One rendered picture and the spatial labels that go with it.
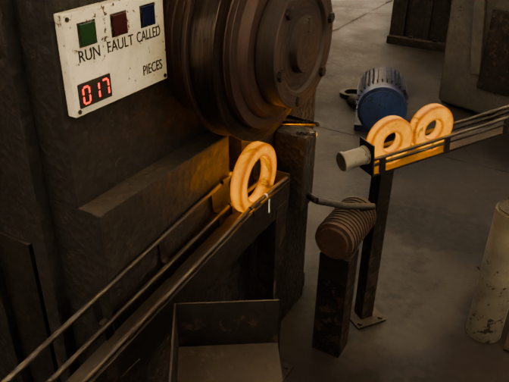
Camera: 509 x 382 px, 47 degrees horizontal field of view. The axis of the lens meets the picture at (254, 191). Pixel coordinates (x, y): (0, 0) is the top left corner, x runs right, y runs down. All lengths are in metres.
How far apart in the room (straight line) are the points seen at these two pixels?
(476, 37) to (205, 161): 2.85
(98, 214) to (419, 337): 1.38
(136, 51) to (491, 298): 1.45
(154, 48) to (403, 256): 1.66
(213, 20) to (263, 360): 0.66
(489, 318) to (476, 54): 2.21
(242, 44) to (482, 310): 1.35
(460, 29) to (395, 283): 2.11
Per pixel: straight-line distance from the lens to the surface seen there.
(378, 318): 2.24
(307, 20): 1.29
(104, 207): 1.18
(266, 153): 1.50
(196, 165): 1.37
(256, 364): 1.20
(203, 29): 1.18
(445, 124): 1.98
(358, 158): 1.81
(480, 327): 2.23
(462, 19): 4.08
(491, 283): 2.11
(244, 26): 1.19
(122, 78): 1.17
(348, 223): 1.77
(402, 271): 2.50
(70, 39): 1.06
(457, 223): 2.89
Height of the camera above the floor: 1.47
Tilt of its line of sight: 30 degrees down
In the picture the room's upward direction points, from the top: 1 degrees clockwise
